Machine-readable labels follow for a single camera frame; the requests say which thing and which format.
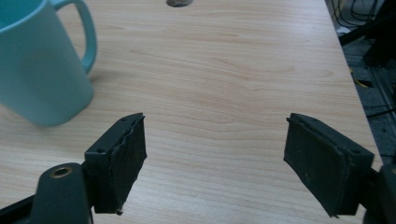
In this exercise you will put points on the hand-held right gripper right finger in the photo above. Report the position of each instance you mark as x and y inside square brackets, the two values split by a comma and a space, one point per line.
[323, 165]

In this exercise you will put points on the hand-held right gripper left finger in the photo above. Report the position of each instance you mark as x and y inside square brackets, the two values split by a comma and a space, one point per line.
[116, 168]

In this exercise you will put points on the teal ceramic mug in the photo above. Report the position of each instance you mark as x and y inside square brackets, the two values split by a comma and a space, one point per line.
[40, 62]

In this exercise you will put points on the black metal stand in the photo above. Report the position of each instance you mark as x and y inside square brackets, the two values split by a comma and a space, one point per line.
[373, 34]

